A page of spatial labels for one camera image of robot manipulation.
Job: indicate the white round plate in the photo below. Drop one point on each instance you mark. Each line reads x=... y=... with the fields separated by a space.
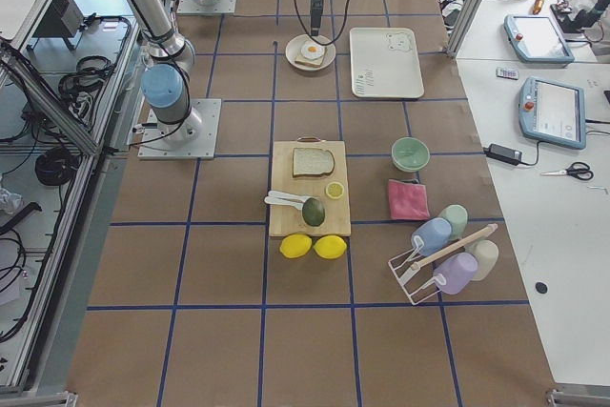
x=295 y=44

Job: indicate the white bread slice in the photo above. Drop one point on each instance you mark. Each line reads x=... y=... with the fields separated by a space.
x=312 y=162

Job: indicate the fried egg toy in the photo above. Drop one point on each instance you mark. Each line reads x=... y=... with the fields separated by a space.
x=312 y=51

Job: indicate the bottom toast slice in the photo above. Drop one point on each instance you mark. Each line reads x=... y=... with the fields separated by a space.
x=328 y=57

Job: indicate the white bear serving tray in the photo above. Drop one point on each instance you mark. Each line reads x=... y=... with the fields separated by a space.
x=384 y=63

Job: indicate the lemon slice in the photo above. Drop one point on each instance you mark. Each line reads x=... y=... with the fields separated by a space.
x=334 y=190

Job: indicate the small calculator remote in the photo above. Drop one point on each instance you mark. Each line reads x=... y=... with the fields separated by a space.
x=505 y=73

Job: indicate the green avocado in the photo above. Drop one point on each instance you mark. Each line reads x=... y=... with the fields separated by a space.
x=313 y=212

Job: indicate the pink cloth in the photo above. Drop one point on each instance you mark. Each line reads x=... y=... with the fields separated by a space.
x=407 y=201

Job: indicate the far teach pendant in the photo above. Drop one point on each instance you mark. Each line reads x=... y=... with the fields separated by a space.
x=537 y=39

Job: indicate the teach pendant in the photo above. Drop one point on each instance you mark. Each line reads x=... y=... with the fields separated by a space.
x=537 y=39
x=552 y=112

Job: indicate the wooden cutting board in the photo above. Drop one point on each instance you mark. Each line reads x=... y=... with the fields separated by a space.
x=286 y=220

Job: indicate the orange screwdriver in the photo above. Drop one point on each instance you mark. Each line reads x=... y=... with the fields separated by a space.
x=537 y=7

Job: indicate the left yellow lemon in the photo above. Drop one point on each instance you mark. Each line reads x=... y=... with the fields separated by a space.
x=295 y=245

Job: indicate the yellow lemon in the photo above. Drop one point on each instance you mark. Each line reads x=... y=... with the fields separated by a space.
x=330 y=247
x=295 y=245

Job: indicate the right yellow lemon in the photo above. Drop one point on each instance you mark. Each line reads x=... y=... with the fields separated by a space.
x=330 y=247

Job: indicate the black power adapter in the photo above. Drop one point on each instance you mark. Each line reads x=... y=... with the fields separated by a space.
x=503 y=154

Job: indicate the grey control box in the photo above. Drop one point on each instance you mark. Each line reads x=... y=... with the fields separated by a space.
x=62 y=19

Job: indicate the green cup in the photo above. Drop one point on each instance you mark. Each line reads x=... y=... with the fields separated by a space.
x=457 y=216

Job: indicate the near teach pendant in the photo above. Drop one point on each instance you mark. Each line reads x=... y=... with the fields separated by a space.
x=552 y=112

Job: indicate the blue cup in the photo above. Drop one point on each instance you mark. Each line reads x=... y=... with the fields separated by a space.
x=431 y=236

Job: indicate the beige cup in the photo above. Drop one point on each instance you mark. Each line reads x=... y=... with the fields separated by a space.
x=485 y=252

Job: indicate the purple cup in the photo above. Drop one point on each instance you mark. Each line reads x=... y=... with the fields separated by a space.
x=455 y=273

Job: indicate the black scissors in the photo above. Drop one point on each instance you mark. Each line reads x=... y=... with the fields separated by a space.
x=578 y=170

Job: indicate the white wire cup rack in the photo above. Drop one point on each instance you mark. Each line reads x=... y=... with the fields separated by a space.
x=414 y=273

